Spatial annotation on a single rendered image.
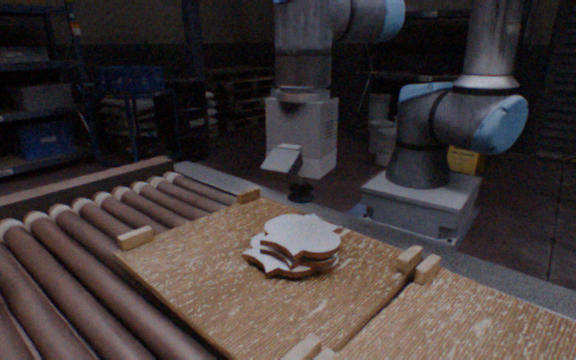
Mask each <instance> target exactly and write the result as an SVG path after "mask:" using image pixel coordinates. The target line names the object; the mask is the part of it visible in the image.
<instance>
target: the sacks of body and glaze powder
mask: <svg viewBox="0 0 576 360"><path fill-rule="evenodd" d="M214 97H215V95H214V94H212V93H210V92H206V103H207V108H208V117H209V130H210V137H213V136H217V135H219V130H218V125H216V124H215V123H217V122H219V120H218V119H216V118H214V117H211V115H214V114H215V113H216V112H217V110H215V109H213V108H214V107H216V106H217V103H215V102H214V101H212V100H211V99H213V98H214ZM135 101H136V108H137V115H138V120H139V127H140V133H141V135H145V136H150V137H156V138H158V135H157V125H156V118H155V111H154V110H153V108H154V104H153V97H147V98H141V99H135ZM100 103H101V104H103V105H105V106H106V107H103V108H102V109H101V110H100V112H101V113H102V114H105V115H108V116H110V117H108V118H107V119H106V120H104V123H108V124H111V125H109V126H107V128H106V129H105V132H108V133H106V135H107V141H108V144H110V145H112V144H117V142H116V141H118V140H122V139H125V138H129V137H130V135H129V129H128V123H127V112H126V106H125V100H116V99H107V98H103V99H102V100H101V101H100ZM129 104H130V111H131V117H132V122H133V129H134V135H135V136H137V134H136V128H135V121H134V116H133V109H132V103H131V100H129Z"/></svg>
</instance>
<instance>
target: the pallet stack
mask: <svg viewBox="0 0 576 360"><path fill-rule="evenodd" d="M263 70H270V75H268V76H261V75H263ZM273 70H276V69H275V67H261V66H233V67H223V68H213V69H205V74H208V77H205V81H206V90H207V91H206V92H210V93H212V94H214V95H215V97H214V98H213V99H211V100H212V101H214V102H215V103H217V106H216V107H214V108H213V109H215V110H217V112H216V113H215V114H214V115H211V117H214V118H216V119H218V120H219V122H217V123H215V124H216V125H218V128H222V127H224V129H225V130H224V132H230V131H234V130H238V129H243V128H247V127H250V126H254V125H258V124H262V123H265V122H266V120H262V121H259V122H258V119H257V118H261V117H263V116H264V115H266V109H265V110H263V109H261V108H266V103H265V100H266V99H270V98H274V97H271V89H273ZM246 72H248V73H249V75H245V74H246ZM266 80H271V85H266V84H265V83H266ZM263 89H268V92H269V94H267V93H263ZM245 121H247V125H243V126H239V127H235V126H234V124H237V123H241V122H245Z"/></svg>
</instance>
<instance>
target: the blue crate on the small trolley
mask: <svg viewBox="0 0 576 360"><path fill-rule="evenodd" d="M162 69H163V68H162V66H149V65H140V66H113V67H99V68H95V70H94V71H96V75H97V84H96V86H97V90H99V91H106V92H121V93H136V94H139V93H145V92H151V91H157V90H163V89H164V88H166V87H165V83H164V78H163V75H164V74H163V71H164V70H162Z"/></svg>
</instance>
